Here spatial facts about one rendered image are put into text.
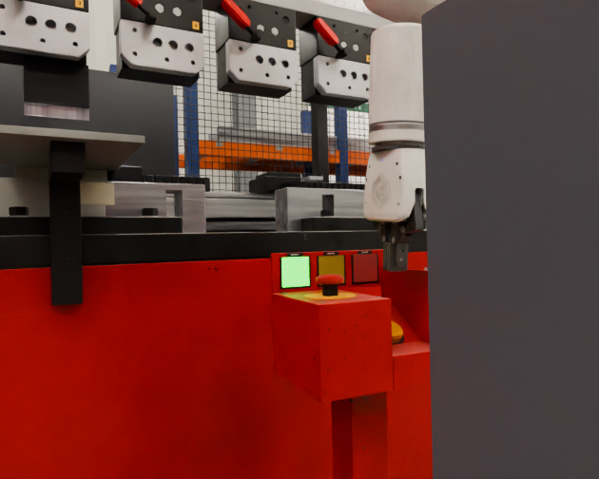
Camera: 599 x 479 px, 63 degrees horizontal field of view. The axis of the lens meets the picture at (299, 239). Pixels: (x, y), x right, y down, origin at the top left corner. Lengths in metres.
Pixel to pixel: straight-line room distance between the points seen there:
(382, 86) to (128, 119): 0.95
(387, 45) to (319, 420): 0.65
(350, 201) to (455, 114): 0.81
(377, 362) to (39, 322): 0.48
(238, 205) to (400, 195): 0.66
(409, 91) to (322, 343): 0.35
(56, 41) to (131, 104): 0.59
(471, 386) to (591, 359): 0.08
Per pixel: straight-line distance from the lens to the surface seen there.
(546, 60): 0.28
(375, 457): 0.75
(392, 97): 0.69
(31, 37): 0.96
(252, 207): 1.27
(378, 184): 0.70
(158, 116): 1.52
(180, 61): 0.99
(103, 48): 5.47
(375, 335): 0.65
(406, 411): 1.09
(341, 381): 0.63
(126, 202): 0.92
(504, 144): 0.28
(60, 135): 0.67
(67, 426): 0.83
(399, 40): 0.70
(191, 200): 0.95
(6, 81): 1.50
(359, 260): 0.80
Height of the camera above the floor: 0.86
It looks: level
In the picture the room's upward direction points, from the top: 1 degrees counter-clockwise
